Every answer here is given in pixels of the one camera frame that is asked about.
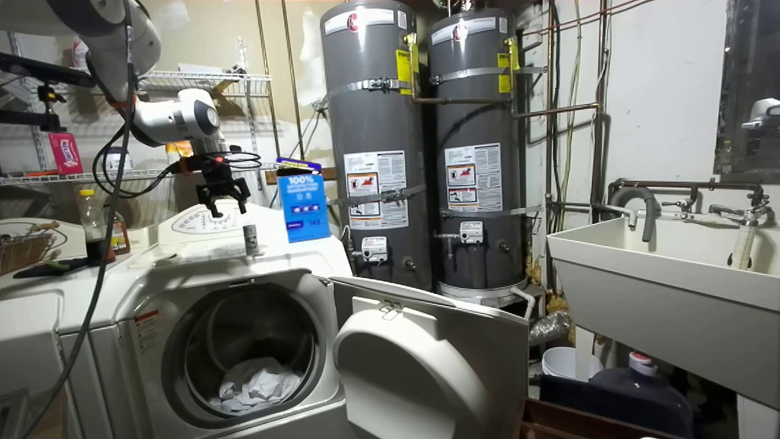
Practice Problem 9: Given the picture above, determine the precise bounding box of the small white shaker container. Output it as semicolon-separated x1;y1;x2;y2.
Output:
242;224;261;256

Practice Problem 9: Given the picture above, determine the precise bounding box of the small dark bottle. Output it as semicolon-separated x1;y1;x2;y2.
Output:
77;187;109;264

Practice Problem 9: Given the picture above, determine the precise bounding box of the white plastic bucket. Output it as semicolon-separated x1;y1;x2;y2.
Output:
541;346;602;382

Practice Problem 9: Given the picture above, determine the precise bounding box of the metal sink faucet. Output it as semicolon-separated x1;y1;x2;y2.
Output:
608;179;776;243

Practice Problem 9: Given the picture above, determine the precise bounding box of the white utility sink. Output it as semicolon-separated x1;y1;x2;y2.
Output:
549;217;780;409

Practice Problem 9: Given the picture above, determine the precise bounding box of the white washing machine door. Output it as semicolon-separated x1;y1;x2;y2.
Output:
331;279;530;439

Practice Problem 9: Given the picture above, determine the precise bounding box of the wire wall shelf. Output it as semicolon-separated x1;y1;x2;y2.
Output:
0;69;275;185

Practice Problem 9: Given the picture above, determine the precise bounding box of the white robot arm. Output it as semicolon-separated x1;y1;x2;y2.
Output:
47;0;248;217

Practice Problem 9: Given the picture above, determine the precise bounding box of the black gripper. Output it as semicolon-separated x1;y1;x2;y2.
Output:
192;154;248;217

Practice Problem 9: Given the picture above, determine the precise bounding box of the large blue water jug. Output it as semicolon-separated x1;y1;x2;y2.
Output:
591;351;698;439

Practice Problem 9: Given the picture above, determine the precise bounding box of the left gray water heater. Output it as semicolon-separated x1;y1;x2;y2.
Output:
319;0;431;288

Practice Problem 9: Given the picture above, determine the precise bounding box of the right gray water heater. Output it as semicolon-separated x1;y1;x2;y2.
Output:
428;7;525;291

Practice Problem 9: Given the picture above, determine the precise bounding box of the pink tag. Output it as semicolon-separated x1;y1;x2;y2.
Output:
48;131;82;176

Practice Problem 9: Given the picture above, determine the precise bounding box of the white washing machine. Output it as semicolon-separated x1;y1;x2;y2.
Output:
74;207;352;439
0;217;93;439

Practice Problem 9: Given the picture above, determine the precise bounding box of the white laundry in drum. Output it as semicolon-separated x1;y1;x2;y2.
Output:
207;356;303;418

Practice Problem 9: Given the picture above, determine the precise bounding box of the gray water heater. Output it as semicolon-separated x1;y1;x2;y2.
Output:
428;7;525;291
319;0;431;288

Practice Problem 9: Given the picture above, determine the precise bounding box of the blue detergent box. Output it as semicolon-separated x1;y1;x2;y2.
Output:
275;159;331;243

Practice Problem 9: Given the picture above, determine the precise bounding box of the white left washing machine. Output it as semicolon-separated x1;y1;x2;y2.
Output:
0;217;93;439

